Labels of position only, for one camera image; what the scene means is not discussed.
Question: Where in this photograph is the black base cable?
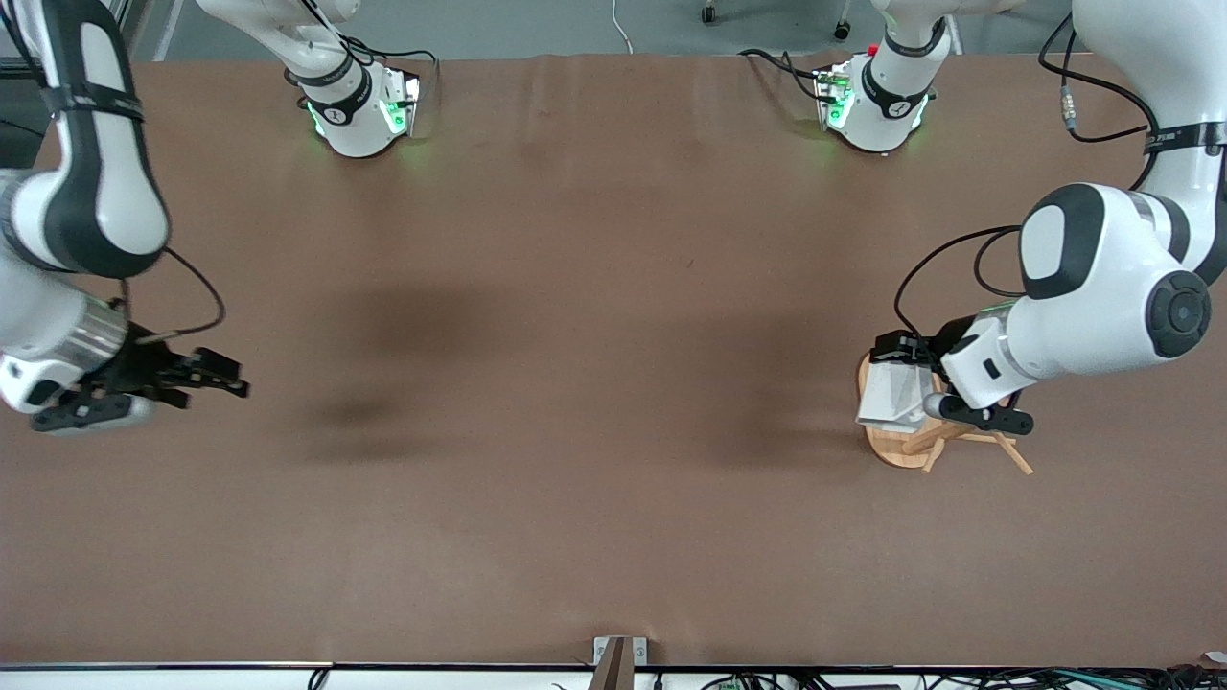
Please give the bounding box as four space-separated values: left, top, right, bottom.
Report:
738 48 827 102
345 27 442 97

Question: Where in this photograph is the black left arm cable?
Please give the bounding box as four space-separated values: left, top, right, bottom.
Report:
893 11 1163 338

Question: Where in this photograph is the brown paper table cover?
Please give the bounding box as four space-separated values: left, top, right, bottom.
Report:
0 53 1227 669

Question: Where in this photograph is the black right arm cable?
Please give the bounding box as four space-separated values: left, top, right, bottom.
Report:
120 247 227 344

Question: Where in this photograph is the white faceted plastic cup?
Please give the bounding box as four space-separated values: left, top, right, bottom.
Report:
856 359 948 434

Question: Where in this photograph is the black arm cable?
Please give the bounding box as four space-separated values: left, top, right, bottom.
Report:
893 11 1163 338
120 247 227 344

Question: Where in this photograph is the grey metal bracket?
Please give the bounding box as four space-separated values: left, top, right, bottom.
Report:
592 635 648 690

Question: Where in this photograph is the wooden cup rack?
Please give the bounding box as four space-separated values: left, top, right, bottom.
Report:
856 350 1036 477

